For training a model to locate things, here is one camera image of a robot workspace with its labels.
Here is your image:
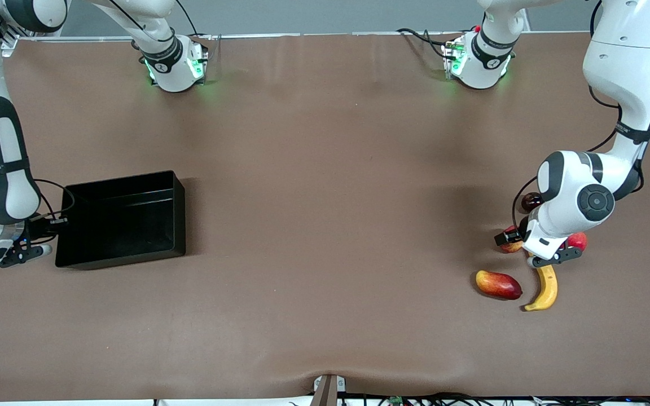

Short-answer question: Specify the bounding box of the red yellow apple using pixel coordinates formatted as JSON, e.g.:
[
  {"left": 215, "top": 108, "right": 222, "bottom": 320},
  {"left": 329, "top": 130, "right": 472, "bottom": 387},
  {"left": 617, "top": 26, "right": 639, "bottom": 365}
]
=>
[{"left": 499, "top": 226, "right": 524, "bottom": 254}]

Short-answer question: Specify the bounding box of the metal table clamp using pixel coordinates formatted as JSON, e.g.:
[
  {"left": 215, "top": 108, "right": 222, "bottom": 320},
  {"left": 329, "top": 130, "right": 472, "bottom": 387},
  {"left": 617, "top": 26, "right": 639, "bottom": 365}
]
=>
[{"left": 314, "top": 375, "right": 347, "bottom": 394}]

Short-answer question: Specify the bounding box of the brown strap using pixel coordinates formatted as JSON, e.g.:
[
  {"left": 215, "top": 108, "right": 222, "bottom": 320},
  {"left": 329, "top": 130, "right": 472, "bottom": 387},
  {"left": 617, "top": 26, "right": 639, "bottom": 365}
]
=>
[{"left": 310, "top": 375, "right": 339, "bottom": 406}]

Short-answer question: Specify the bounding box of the brown table mat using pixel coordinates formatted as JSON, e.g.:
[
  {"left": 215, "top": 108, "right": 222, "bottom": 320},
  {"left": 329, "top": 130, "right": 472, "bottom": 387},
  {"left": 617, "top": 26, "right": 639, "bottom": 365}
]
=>
[{"left": 0, "top": 32, "right": 650, "bottom": 402}]

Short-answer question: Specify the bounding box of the black base cable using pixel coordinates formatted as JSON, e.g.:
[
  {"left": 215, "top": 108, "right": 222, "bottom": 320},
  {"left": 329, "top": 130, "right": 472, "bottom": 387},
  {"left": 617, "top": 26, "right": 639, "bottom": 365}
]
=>
[{"left": 397, "top": 27, "right": 453, "bottom": 58}]

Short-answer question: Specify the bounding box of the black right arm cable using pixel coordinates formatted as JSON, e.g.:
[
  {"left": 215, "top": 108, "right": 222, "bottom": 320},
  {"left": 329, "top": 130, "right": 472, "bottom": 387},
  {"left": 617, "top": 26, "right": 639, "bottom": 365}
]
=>
[{"left": 33, "top": 178, "right": 76, "bottom": 222}]

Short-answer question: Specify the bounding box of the red yellow mango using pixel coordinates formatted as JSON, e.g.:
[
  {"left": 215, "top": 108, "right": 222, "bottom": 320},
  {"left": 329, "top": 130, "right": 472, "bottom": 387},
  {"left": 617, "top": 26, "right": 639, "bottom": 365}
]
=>
[{"left": 476, "top": 270, "right": 523, "bottom": 301}]

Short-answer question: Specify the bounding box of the yellow banana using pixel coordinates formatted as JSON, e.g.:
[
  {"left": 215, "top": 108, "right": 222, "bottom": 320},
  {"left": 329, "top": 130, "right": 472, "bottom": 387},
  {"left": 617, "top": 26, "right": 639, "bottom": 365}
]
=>
[{"left": 524, "top": 251, "right": 559, "bottom": 312}]

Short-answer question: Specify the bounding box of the white table edge rail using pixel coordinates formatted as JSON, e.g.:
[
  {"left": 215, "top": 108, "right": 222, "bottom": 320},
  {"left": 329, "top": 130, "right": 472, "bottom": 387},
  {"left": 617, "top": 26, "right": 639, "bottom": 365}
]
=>
[{"left": 1, "top": 31, "right": 594, "bottom": 43}]

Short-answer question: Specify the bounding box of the black plastic box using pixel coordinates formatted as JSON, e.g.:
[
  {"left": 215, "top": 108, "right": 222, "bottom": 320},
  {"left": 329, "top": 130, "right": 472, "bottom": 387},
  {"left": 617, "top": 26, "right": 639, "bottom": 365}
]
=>
[{"left": 55, "top": 171, "right": 186, "bottom": 270}]

